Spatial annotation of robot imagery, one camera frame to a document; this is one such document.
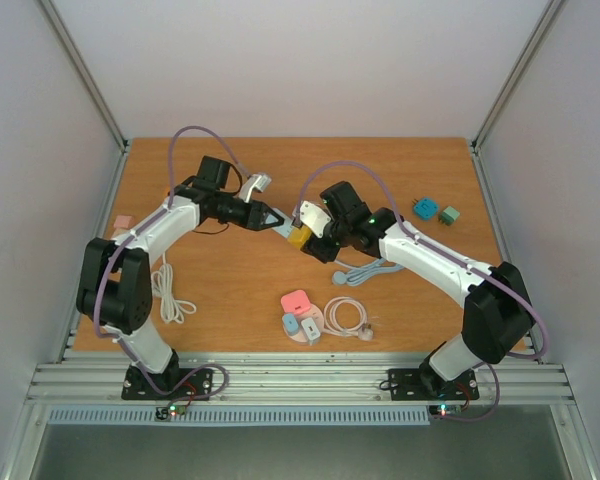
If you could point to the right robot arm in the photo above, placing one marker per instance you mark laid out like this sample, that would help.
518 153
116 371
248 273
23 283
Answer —
495 302

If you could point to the light blue power strip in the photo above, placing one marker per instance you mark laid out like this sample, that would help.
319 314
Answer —
286 228

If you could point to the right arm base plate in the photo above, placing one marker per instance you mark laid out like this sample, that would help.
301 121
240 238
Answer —
404 384

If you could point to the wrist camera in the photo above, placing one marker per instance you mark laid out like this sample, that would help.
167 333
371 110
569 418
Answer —
257 182
313 216

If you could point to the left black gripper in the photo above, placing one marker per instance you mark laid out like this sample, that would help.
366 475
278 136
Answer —
255 215

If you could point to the yellow cube socket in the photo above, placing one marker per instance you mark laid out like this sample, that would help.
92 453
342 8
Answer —
299 236

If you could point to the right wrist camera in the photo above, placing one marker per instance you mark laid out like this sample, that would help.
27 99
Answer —
313 216

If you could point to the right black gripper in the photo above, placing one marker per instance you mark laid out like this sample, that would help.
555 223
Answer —
321 248

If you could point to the round pink socket base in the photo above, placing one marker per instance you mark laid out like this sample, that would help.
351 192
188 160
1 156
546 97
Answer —
316 313

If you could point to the grey slotted cable duct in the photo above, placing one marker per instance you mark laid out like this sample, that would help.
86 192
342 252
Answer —
240 416

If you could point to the mint green usb charger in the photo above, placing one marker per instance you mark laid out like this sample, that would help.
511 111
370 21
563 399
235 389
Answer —
448 216

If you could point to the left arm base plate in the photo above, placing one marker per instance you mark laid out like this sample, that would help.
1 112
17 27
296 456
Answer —
136 387

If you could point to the teal plug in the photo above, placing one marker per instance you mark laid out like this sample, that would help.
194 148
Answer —
425 208

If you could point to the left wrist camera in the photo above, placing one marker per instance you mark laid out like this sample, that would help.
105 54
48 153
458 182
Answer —
257 182

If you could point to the white grey plug adapter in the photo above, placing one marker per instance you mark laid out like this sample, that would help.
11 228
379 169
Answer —
311 331

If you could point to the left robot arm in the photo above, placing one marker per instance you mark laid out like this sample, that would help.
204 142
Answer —
115 289

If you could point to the coral pink plug adapter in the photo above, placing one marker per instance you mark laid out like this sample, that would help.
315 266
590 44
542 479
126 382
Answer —
296 302

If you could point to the blue plug adapter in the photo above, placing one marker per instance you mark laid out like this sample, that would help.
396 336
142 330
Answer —
290 324

